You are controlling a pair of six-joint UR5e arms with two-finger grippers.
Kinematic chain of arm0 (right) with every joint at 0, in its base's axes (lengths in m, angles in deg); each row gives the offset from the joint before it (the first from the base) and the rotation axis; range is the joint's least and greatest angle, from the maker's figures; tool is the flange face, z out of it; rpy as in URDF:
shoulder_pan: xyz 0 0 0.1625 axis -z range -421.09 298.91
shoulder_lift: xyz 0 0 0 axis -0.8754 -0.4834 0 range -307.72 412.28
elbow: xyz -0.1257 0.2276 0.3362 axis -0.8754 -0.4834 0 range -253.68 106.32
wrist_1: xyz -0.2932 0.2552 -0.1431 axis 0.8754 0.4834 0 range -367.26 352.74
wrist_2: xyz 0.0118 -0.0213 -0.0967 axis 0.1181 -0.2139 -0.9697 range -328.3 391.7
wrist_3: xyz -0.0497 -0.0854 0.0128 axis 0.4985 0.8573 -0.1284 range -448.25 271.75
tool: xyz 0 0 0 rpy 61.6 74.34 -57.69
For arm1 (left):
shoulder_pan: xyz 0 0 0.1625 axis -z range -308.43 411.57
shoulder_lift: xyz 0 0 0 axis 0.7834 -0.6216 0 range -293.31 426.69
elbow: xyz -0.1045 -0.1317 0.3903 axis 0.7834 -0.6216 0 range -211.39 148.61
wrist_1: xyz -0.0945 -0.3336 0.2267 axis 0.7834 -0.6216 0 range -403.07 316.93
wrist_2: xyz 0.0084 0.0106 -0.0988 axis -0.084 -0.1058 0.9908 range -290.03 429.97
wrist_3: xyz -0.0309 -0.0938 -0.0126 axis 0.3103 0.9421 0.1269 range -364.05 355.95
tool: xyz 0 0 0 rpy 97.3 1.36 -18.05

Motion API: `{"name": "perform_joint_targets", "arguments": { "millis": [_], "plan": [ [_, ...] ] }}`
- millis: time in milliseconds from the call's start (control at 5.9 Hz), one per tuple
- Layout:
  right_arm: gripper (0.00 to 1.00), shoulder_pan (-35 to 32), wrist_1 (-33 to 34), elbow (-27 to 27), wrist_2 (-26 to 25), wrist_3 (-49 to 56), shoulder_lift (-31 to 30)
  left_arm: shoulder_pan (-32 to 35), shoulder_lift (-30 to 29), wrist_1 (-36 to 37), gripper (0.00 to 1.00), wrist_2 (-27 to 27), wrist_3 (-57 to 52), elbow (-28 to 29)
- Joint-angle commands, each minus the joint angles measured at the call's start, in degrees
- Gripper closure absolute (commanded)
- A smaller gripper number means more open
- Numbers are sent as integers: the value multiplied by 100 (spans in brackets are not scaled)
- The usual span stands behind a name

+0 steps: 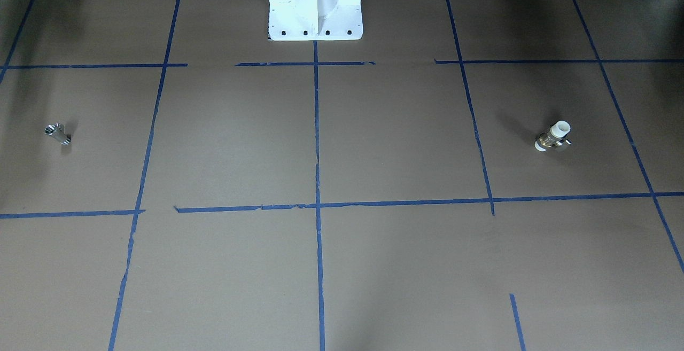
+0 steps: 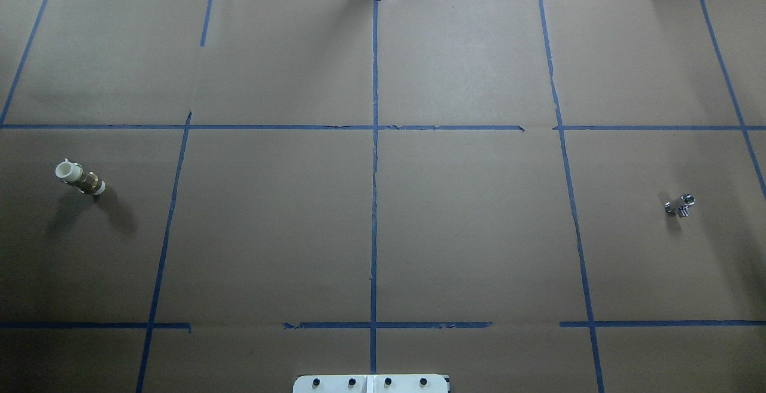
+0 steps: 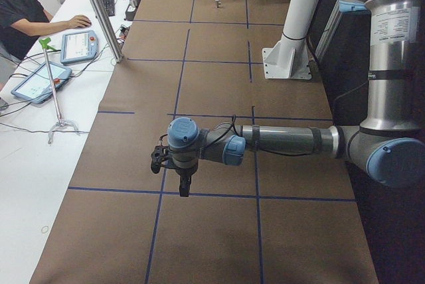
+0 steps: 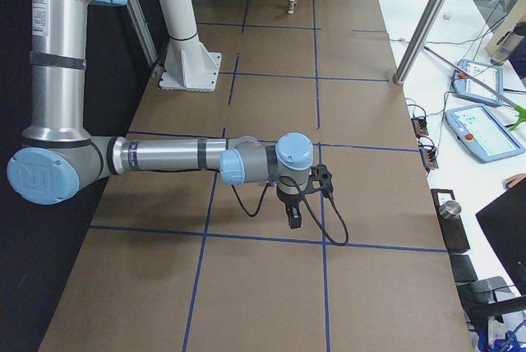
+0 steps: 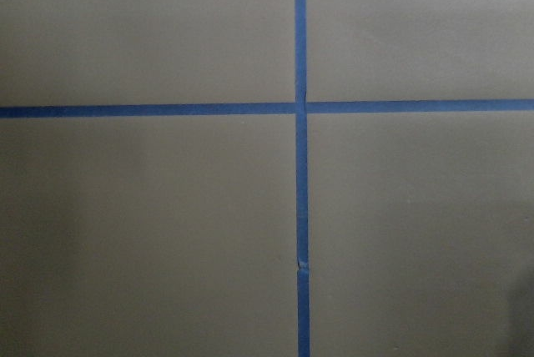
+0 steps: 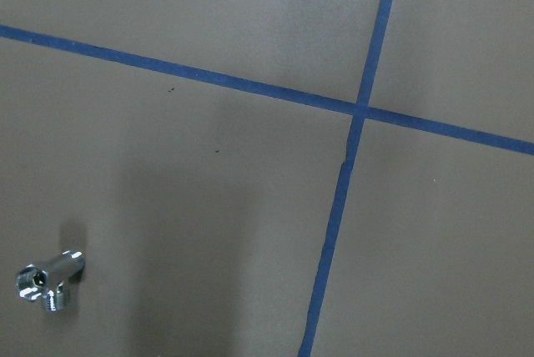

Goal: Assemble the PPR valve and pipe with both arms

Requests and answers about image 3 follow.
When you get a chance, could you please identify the silver reacher grabber tool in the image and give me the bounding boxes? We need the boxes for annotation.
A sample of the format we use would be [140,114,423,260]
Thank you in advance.
[39,37,79,145]

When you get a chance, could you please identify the lower blue teach pendant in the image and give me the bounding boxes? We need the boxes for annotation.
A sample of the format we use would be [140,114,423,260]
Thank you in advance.
[11,62,72,104]

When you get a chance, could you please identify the silver pipe fitting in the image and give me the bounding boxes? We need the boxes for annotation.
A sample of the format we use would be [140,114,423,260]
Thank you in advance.
[214,0,222,9]

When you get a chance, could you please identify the person in black shirt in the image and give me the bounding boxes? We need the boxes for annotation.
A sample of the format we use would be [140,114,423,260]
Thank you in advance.
[0,0,92,61]

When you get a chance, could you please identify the person's hand on mouse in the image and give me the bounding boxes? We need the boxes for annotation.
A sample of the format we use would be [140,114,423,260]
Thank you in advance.
[67,15,92,29]

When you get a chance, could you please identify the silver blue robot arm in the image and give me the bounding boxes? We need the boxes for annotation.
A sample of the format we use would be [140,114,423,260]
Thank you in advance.
[151,0,424,197]

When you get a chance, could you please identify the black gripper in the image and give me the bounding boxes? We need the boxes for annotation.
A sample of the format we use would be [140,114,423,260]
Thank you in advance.
[175,167,194,196]

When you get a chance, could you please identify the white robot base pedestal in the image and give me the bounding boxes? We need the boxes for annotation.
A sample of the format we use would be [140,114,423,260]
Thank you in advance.
[262,0,319,80]

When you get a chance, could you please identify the blue teach pendant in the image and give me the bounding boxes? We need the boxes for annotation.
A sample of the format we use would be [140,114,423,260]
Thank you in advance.
[11,62,72,104]
[60,30,98,65]

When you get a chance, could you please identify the aluminium frame post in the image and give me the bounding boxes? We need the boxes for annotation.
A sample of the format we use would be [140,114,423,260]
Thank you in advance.
[90,0,124,63]

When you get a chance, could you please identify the upper blue teach pendant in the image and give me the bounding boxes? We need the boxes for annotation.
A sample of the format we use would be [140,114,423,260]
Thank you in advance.
[60,30,98,65]

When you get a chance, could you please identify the black computer mouse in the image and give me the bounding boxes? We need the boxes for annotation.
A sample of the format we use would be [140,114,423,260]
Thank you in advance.
[76,21,92,29]

